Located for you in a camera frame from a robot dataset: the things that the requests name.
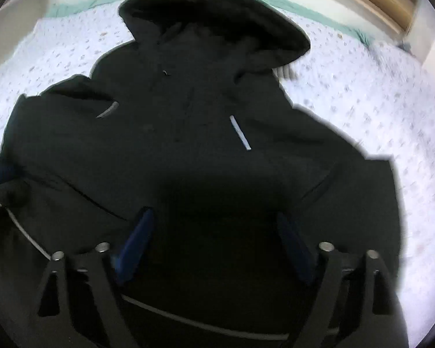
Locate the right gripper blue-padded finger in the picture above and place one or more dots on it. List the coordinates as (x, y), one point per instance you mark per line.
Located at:
(129, 254)

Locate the black hooded jacket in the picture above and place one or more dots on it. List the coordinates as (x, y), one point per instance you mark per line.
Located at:
(270, 230)

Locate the white floral bed quilt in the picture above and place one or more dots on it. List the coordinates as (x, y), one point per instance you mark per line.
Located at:
(370, 89)

